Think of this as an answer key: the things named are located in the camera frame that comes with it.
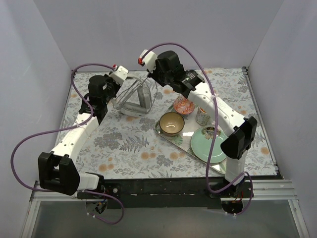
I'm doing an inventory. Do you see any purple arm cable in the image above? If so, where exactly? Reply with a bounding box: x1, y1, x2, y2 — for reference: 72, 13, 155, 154
10, 63, 124, 225
147, 42, 254, 216

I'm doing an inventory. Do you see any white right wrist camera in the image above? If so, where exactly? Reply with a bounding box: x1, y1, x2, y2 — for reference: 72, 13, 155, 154
138, 50, 158, 73

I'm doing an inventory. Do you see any white over-ear headphones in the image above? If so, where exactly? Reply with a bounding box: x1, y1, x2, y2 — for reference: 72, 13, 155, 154
112, 74, 152, 117

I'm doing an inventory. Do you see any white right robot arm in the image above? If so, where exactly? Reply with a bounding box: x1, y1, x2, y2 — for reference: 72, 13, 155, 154
138, 50, 257, 197

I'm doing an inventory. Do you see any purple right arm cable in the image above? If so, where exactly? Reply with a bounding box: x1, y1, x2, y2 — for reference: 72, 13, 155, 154
147, 42, 254, 216

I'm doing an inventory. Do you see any floral table mat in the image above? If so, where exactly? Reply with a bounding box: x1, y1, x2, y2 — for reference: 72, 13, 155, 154
62, 68, 278, 179

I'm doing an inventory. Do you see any floral metal tray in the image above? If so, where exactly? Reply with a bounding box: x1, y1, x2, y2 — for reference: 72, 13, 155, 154
155, 107, 227, 174

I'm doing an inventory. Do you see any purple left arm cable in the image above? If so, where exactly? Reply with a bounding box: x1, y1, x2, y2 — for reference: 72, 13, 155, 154
10, 63, 124, 225

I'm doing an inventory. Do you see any aluminium frame rail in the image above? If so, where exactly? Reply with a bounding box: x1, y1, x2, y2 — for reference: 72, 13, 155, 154
29, 179, 297, 203

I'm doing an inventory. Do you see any green ceramic plate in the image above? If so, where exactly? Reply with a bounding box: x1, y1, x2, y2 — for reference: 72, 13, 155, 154
190, 126, 227, 164

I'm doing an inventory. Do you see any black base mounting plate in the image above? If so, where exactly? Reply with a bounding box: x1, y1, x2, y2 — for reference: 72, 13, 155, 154
76, 179, 251, 210

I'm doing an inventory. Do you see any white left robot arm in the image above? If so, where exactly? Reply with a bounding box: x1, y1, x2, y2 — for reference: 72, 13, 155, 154
38, 73, 127, 198

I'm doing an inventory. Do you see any red patterned small bowl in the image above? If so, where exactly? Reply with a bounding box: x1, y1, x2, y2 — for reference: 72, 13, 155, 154
173, 95, 195, 116

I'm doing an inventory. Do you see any beige ceramic bowl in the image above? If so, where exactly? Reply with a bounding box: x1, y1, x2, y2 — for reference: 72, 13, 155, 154
159, 112, 185, 136

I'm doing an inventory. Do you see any orange small cup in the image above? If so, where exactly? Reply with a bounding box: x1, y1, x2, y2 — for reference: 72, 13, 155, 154
196, 107, 211, 126

